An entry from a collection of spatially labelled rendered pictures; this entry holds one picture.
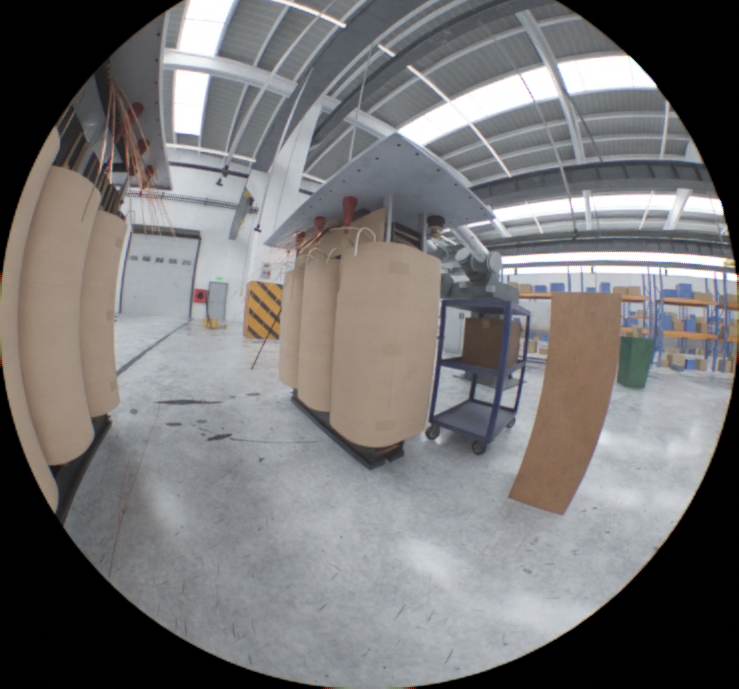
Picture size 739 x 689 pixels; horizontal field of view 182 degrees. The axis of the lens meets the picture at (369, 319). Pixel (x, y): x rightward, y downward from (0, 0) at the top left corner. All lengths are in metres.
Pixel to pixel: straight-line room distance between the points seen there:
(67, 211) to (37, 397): 0.58
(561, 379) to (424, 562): 0.80
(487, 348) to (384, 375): 0.79
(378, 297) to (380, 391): 0.38
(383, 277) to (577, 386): 0.88
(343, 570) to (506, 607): 0.51
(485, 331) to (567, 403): 0.76
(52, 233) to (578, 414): 1.87
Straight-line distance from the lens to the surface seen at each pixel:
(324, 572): 0.85
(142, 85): 1.19
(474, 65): 10.82
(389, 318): 0.91
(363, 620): 0.79
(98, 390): 1.39
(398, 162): 0.95
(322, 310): 1.28
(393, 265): 0.93
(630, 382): 4.63
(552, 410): 1.02
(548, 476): 1.14
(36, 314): 0.98
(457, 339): 6.24
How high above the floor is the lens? 0.76
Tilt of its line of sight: level
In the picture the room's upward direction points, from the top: 4 degrees clockwise
